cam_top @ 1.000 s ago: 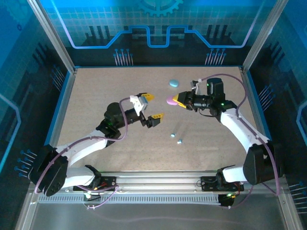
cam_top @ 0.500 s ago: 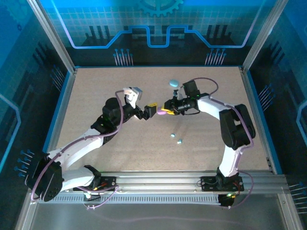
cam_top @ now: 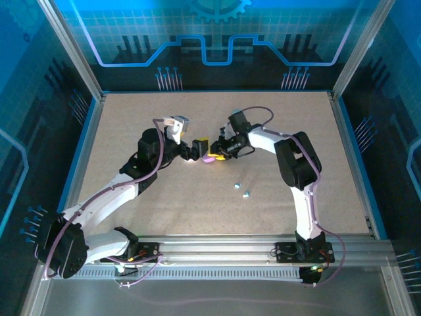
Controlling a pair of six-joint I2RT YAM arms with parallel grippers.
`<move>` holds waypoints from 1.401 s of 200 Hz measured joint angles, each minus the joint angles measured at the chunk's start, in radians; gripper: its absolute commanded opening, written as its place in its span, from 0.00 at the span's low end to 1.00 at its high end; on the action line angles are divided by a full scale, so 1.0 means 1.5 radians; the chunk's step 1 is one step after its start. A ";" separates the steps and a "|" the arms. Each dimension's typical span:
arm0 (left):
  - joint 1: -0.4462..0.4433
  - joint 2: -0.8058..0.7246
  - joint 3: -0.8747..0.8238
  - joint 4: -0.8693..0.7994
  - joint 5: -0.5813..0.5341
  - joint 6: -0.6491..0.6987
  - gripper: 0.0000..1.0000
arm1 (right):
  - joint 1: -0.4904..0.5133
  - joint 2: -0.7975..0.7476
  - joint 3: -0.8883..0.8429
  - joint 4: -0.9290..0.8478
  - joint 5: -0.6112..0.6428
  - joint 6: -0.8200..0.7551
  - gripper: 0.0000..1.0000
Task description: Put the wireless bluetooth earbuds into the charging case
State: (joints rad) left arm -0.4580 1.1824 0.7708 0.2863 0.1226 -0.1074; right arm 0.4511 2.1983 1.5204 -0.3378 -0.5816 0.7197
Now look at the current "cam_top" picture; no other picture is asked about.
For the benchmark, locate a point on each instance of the pink earbud charging case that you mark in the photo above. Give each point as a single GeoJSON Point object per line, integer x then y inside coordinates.
{"type": "Point", "coordinates": [208, 159]}

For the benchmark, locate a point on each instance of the white earbud charging case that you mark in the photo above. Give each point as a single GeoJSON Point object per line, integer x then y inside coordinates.
{"type": "Point", "coordinates": [190, 160]}

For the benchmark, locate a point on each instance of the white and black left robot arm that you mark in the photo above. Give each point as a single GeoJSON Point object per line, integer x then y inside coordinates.
{"type": "Point", "coordinates": [98, 204]}

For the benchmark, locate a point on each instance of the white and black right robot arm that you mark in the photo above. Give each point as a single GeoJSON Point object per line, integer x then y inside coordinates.
{"type": "Point", "coordinates": [306, 214]}

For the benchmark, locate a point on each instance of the grey metal shelf panel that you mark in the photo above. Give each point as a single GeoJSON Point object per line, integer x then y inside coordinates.
{"type": "Point", "coordinates": [213, 303]}

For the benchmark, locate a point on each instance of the black control box with LEDs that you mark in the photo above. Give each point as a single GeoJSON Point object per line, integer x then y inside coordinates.
{"type": "Point", "coordinates": [307, 276]}

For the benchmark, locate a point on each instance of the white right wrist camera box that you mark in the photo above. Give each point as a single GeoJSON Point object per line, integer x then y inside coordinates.
{"type": "Point", "coordinates": [227, 131]}

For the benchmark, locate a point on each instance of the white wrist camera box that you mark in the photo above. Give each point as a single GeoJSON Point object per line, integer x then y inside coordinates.
{"type": "Point", "coordinates": [177, 126]}
{"type": "Point", "coordinates": [227, 131]}

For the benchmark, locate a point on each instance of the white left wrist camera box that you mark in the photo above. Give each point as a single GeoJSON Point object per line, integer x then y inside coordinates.
{"type": "Point", "coordinates": [177, 126]}

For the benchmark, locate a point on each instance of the aluminium left table side rail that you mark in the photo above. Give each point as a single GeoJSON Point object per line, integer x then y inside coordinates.
{"type": "Point", "coordinates": [86, 145]}

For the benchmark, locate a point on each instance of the aluminium table side rail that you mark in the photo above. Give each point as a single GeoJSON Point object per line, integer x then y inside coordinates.
{"type": "Point", "coordinates": [86, 145]}
{"type": "Point", "coordinates": [354, 164]}

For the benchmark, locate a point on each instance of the aluminium base rail beam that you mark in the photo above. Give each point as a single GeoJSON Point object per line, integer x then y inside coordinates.
{"type": "Point", "coordinates": [217, 247]}

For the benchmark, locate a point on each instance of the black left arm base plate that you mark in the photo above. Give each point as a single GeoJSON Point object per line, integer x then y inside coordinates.
{"type": "Point", "coordinates": [149, 248]}

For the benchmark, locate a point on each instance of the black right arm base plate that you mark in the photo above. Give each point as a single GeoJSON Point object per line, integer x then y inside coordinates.
{"type": "Point", "coordinates": [284, 251]}

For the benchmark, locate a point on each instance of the aluminium left frame post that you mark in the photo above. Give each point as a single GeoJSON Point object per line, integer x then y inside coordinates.
{"type": "Point", "coordinates": [77, 56]}

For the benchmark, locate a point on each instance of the aluminium frame post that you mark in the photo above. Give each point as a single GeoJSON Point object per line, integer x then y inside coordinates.
{"type": "Point", "coordinates": [360, 49]}
{"type": "Point", "coordinates": [77, 56]}

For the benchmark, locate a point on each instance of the aluminium right table side rail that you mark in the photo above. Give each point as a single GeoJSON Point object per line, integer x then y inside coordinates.
{"type": "Point", "coordinates": [354, 164]}

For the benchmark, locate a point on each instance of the aluminium right frame post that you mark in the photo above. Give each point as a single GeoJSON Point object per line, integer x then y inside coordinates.
{"type": "Point", "coordinates": [360, 49]}

